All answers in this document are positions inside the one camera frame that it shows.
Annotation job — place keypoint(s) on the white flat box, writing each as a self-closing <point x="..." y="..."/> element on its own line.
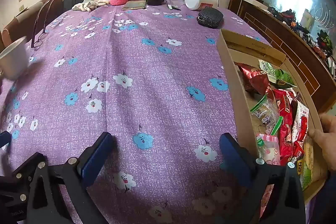
<point x="252" y="1"/>

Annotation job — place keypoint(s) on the white cup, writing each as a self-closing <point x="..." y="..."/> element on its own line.
<point x="14" y="58"/>

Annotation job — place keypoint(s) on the wooden cabinet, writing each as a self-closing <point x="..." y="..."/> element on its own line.
<point x="275" y="37"/>

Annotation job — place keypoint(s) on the pile of snack packets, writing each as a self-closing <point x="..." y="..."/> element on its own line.
<point x="286" y="113"/>

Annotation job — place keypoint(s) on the wall switch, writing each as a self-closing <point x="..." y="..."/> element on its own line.
<point x="21" y="7"/>

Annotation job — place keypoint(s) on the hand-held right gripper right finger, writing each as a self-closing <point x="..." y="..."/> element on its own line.
<point x="235" y="158"/>

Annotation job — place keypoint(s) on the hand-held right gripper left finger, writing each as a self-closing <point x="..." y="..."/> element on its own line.
<point x="97" y="158"/>

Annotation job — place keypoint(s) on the white gloves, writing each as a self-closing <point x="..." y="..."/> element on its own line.
<point x="86" y="5"/>

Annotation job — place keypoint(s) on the purple frame eyeglasses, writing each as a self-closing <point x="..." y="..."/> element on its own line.
<point x="38" y="43"/>

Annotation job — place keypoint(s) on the black glasses case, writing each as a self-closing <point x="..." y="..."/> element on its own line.
<point x="210" y="16"/>

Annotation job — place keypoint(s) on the black pen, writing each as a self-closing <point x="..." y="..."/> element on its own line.
<point x="173" y="7"/>

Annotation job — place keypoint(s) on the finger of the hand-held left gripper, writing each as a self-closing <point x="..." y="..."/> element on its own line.
<point x="4" y="140"/>
<point x="25" y="165"/>

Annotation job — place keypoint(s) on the shallow cardboard box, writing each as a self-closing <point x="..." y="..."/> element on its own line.
<point x="236" y="98"/>

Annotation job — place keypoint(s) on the clutter of dark gadgets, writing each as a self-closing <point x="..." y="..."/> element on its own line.
<point x="302" y="27"/>

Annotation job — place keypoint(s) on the purple floral tablecloth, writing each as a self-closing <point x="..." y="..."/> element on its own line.
<point x="157" y="82"/>

